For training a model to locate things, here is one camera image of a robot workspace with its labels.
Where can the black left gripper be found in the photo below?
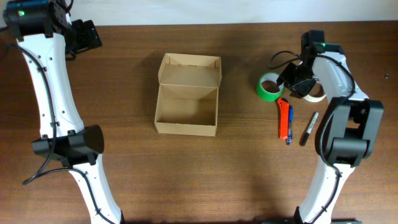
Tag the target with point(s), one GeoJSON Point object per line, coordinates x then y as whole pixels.
{"type": "Point", "coordinates": [89, 36]}

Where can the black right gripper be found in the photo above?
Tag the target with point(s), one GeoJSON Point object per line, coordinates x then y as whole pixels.
{"type": "Point", "coordinates": [301, 91]}

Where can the beige masking tape roll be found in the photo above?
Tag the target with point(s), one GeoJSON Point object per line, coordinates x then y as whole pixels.
{"type": "Point", "coordinates": [316, 94]}

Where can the blue pen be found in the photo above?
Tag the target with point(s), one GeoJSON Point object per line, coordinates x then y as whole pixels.
{"type": "Point", "coordinates": [290, 124]}

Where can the orange utility knife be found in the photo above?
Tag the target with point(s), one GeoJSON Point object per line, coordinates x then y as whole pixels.
{"type": "Point", "coordinates": [284, 118]}

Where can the green tape roll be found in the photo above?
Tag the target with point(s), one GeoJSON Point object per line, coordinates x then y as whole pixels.
{"type": "Point", "coordinates": [268, 95]}

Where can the brown cardboard box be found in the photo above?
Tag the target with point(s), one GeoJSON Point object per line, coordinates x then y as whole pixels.
{"type": "Point", "coordinates": [187, 101]}

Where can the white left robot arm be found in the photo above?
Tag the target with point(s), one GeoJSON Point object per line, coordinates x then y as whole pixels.
{"type": "Point", "coordinates": [47, 38]}

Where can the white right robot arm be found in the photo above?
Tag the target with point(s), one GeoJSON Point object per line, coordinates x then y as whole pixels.
{"type": "Point", "coordinates": [348, 130]}

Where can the black marker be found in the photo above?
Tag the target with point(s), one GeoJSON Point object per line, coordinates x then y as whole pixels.
{"type": "Point", "coordinates": [308, 129]}

